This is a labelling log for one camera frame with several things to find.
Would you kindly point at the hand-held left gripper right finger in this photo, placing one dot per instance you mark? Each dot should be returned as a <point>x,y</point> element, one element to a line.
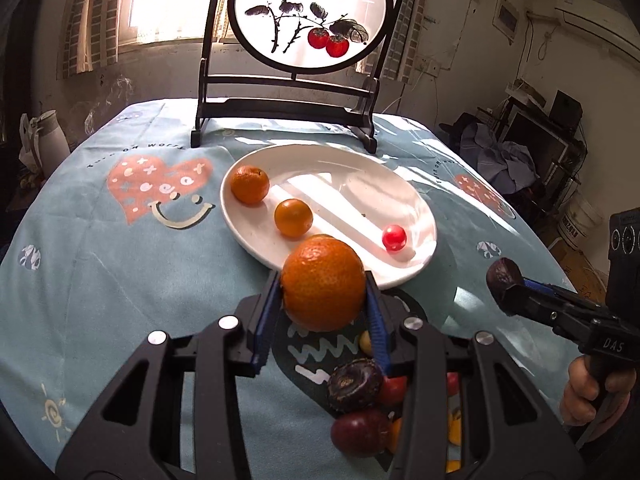
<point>377,330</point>

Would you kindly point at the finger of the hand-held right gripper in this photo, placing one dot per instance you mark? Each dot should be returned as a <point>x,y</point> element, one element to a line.
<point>542,288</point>
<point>530,310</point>

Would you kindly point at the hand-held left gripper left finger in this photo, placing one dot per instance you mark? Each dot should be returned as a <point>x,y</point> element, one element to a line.
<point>265,320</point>

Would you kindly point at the dark wrinkled passion fruit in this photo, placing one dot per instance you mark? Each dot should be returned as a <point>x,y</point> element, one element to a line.
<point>352,382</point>
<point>500,272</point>

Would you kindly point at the red tomato with stem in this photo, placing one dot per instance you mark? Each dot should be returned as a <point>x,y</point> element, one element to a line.
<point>395,390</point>

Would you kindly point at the large orange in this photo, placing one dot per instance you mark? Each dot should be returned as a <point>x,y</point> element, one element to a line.
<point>322,285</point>

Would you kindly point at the dark red plum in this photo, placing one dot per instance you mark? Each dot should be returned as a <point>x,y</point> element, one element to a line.
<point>360,432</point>

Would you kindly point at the white oval plate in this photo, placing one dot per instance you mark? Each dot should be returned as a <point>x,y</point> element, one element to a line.
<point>340,185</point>

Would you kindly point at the person's right hand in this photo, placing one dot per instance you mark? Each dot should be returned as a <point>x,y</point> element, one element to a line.
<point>580,395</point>

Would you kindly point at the white bucket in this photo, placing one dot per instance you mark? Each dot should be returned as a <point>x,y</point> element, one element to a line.
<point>577,217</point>

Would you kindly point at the red cherry tomato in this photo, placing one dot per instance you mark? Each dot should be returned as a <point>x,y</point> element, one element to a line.
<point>394,238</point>

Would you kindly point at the small smooth orange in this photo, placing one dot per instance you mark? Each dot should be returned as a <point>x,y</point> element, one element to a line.
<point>293,217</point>

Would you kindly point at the mandarin with dimpled skin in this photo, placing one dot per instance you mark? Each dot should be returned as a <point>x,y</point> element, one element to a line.
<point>250,185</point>

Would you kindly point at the pile of clothes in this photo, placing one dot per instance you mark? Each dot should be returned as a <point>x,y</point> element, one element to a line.
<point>495,155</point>

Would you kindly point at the dark monitor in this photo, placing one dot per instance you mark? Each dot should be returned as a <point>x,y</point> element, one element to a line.
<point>537,142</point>

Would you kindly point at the light blue printed tablecloth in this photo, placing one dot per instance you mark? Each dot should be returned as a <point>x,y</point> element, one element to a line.
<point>100,285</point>

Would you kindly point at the black speaker box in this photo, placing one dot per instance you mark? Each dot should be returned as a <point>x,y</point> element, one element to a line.
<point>567,110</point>

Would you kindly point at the white air conditioner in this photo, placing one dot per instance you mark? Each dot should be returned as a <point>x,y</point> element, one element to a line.
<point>600,25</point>

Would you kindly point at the white jug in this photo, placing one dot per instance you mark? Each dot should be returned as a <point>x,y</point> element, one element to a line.
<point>47,137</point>

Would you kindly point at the round painted screen on stand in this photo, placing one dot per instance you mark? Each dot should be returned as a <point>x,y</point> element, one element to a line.
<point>300,10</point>

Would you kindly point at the window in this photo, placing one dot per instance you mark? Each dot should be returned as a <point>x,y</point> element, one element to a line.
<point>165,0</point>

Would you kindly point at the striped curtain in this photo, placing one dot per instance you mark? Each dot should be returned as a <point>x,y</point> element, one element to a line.
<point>95,15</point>

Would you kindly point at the wall socket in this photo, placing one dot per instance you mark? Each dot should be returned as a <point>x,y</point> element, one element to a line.
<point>430,65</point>

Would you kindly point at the wall electrical box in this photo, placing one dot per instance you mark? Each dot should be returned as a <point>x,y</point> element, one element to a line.
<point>506,17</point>

